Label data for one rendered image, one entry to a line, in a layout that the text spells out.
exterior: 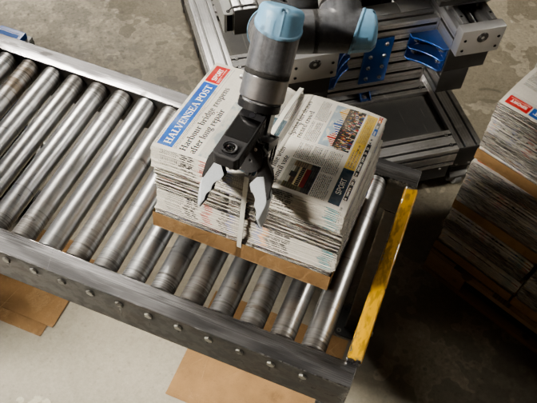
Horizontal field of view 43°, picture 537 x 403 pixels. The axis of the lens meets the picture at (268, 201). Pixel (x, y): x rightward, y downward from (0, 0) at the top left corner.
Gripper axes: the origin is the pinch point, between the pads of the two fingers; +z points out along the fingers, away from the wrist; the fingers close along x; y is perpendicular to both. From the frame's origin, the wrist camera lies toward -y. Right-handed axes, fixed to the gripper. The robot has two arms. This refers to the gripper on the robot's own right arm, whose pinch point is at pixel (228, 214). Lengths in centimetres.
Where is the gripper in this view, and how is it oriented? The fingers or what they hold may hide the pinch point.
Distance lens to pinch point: 115.9
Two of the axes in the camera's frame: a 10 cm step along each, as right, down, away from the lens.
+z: -2.4, 9.0, 3.5
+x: -9.3, -3.2, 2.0
